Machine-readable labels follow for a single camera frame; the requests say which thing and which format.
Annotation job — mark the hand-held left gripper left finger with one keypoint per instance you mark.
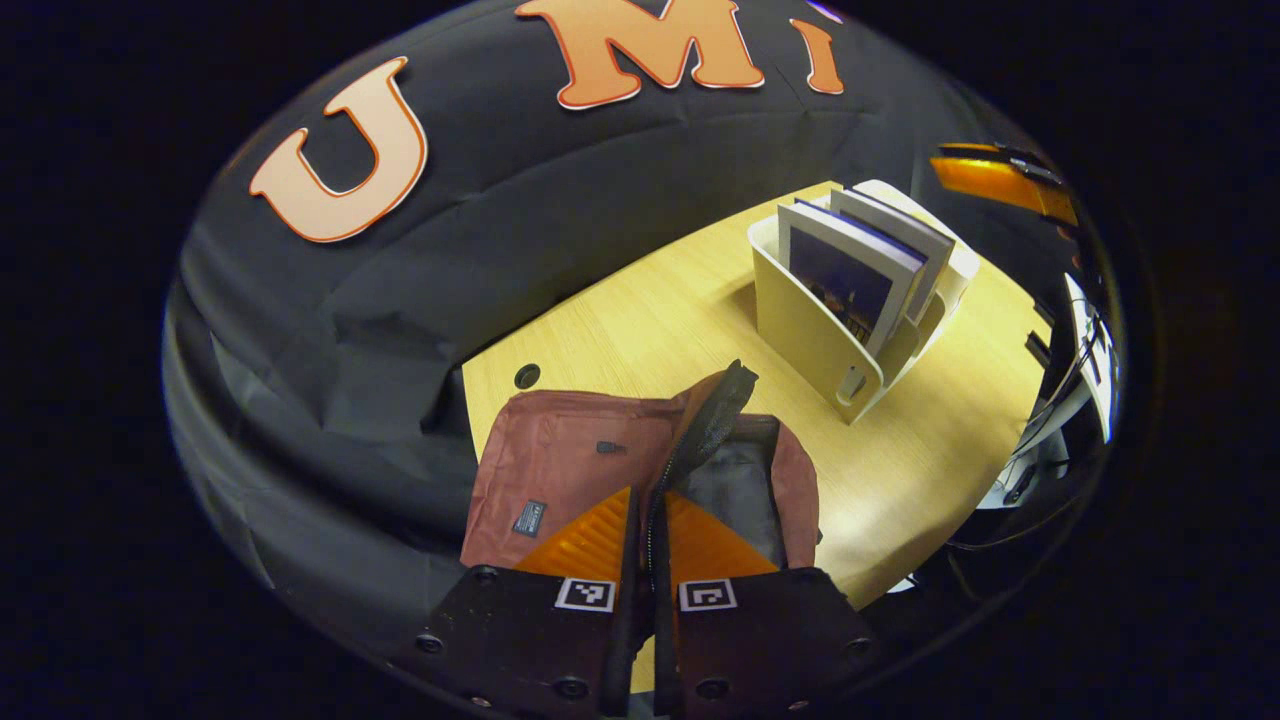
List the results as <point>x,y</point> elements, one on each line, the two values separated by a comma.
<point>622,600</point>

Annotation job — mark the white cover book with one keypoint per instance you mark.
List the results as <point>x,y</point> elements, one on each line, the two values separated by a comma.
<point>910,235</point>

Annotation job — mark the black backdrop cloth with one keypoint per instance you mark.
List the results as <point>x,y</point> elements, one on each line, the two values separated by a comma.
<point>400,300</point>

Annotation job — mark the blue cover book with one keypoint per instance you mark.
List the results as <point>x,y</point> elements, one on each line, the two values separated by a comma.
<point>840,280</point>

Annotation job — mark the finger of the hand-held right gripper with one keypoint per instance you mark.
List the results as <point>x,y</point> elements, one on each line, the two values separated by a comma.
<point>1000,178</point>

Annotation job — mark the cream bookshelf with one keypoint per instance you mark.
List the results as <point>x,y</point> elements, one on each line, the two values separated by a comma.
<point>800,330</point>

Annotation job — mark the white electronic device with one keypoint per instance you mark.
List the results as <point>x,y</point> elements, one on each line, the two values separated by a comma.
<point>1095,360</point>

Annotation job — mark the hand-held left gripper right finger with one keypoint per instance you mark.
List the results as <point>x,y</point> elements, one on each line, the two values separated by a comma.
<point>668,620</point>

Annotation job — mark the maroon schoolbag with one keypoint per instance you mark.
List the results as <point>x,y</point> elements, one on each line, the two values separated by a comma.
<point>560,460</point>

